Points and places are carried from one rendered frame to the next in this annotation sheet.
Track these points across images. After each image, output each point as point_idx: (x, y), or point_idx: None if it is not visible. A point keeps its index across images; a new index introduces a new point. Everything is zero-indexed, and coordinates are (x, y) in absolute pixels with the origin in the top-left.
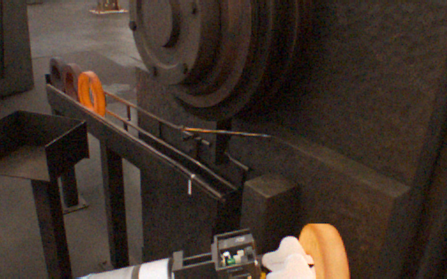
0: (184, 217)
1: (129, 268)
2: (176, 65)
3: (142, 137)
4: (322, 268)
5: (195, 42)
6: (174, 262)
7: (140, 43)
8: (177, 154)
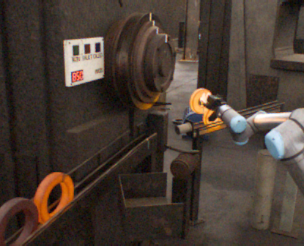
0: (114, 196)
1: (228, 110)
2: (168, 80)
3: (83, 184)
4: (209, 91)
5: (174, 66)
6: (224, 102)
7: (157, 81)
8: (110, 161)
